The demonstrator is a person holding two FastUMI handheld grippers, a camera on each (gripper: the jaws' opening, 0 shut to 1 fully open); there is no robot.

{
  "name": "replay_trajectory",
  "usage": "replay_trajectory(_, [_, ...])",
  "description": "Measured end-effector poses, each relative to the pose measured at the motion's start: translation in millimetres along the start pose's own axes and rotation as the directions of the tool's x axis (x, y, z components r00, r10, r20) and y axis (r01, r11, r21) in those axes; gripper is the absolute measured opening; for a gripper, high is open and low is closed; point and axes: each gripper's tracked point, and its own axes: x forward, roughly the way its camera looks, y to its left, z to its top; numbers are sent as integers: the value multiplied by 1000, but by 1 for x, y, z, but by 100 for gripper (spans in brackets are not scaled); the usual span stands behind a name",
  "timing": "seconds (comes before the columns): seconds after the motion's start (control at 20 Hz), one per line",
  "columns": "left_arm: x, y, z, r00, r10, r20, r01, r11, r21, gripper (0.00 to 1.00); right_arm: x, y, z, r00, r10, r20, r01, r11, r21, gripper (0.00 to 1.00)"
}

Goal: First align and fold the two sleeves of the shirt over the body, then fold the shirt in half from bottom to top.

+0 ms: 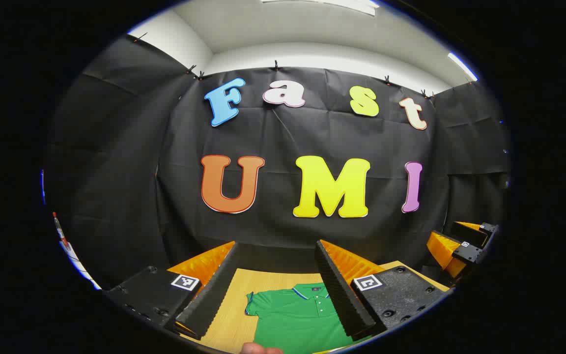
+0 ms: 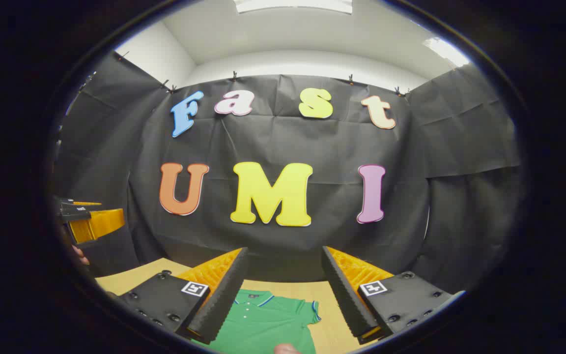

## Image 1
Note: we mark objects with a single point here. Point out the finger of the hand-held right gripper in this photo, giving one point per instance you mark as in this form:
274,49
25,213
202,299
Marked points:
467,253
469,233

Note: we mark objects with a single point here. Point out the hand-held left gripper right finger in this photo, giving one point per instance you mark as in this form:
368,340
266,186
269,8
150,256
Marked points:
342,300

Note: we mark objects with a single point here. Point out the green T-shirt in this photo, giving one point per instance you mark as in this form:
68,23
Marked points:
293,319

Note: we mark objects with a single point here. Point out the white side desk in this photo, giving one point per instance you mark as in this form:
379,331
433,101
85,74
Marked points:
86,275

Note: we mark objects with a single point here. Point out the black backdrop cloth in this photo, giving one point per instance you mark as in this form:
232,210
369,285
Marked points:
283,137

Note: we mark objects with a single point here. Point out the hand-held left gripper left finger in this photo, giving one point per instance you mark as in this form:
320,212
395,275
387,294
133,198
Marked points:
214,295

